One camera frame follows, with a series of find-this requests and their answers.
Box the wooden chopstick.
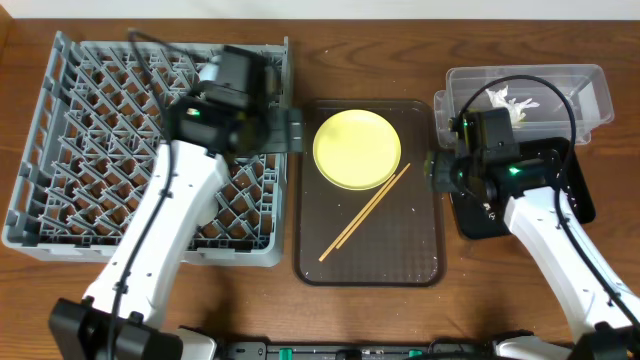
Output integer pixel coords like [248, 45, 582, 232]
[318, 162, 411, 263]
[334, 164, 412, 251]

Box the yellow round plate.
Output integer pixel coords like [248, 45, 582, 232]
[312, 109, 402, 191]

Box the light blue bowl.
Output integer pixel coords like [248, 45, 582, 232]
[199, 55, 222, 82]

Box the white cup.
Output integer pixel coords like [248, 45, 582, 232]
[196, 198, 219, 227]

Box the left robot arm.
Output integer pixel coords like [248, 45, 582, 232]
[49, 94, 303, 359]

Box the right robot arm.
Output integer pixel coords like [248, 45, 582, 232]
[425, 149, 639, 359]

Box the black waste tray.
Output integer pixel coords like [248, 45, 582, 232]
[451, 138, 596, 240]

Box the grey plastic dishwasher rack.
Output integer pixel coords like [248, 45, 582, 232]
[1, 33, 287, 267]

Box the brown plastic tray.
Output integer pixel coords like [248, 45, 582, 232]
[294, 100, 446, 287]

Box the crumpled white tissue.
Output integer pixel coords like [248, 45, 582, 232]
[485, 85, 540, 125]

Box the clear plastic bin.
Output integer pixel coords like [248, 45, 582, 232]
[433, 63, 615, 150]

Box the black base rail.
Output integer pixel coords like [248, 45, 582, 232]
[215, 338, 500, 360]

